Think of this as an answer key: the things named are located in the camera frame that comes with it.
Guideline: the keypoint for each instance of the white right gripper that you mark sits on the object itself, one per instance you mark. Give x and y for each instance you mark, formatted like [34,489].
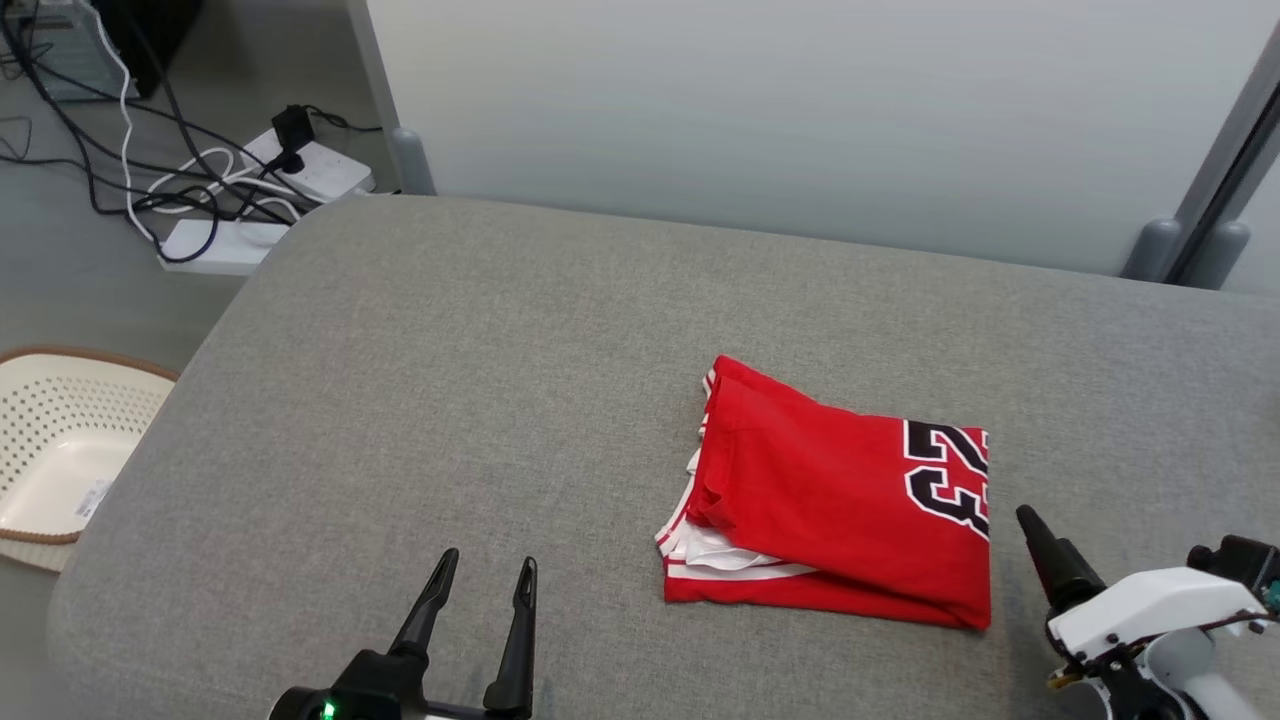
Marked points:
[1150,605]

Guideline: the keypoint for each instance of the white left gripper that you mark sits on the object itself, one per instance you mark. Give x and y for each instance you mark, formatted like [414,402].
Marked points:
[470,713]

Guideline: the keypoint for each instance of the red jersey with white sleeves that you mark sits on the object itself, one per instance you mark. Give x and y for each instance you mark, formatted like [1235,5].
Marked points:
[830,500]

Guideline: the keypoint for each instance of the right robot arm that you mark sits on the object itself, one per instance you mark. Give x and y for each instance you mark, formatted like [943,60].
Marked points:
[1190,680]

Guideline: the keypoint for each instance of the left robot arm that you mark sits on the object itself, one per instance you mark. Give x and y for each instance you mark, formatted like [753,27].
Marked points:
[300,705]

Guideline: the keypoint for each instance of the cream perforated laundry basket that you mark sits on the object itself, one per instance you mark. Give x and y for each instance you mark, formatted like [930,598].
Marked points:
[70,450]

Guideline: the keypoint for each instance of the black plug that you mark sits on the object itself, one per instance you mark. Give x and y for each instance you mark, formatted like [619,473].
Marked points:
[288,160]

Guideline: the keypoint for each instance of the black power adapter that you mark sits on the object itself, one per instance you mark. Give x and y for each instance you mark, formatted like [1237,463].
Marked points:
[293,127]

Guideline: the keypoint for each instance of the black floor-standing case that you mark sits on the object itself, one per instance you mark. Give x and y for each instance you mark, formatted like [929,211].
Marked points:
[160,40]

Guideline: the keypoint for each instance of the grey translucent box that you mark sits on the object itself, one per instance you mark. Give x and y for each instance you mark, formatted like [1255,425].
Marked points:
[60,60]

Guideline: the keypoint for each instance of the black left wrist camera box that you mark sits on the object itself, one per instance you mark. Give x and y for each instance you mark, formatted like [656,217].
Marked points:
[380,685]

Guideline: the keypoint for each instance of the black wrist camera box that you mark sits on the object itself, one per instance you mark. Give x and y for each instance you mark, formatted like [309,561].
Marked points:
[380,685]
[1240,565]

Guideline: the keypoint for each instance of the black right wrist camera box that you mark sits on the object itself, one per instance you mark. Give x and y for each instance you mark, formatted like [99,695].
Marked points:
[1240,565]

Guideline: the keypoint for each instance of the grey paired partition post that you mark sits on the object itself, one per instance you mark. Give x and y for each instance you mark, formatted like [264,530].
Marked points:
[1155,250]
[1215,255]

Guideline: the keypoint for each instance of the single grey partition post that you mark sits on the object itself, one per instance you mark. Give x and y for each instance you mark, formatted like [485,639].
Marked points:
[410,160]

